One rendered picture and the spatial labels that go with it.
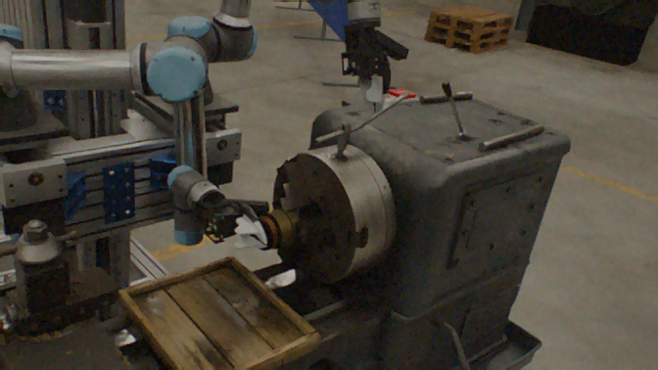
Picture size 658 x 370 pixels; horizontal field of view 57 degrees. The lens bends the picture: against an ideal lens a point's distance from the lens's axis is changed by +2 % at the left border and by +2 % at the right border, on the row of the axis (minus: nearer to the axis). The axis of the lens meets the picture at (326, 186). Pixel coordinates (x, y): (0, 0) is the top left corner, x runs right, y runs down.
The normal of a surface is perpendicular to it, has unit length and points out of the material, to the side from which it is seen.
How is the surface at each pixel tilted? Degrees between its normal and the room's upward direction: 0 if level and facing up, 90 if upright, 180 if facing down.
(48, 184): 90
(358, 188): 40
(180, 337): 0
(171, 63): 89
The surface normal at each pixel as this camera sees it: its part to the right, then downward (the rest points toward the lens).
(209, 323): 0.13, -0.89
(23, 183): 0.65, 0.40
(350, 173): 0.40, -0.61
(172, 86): 0.24, 0.44
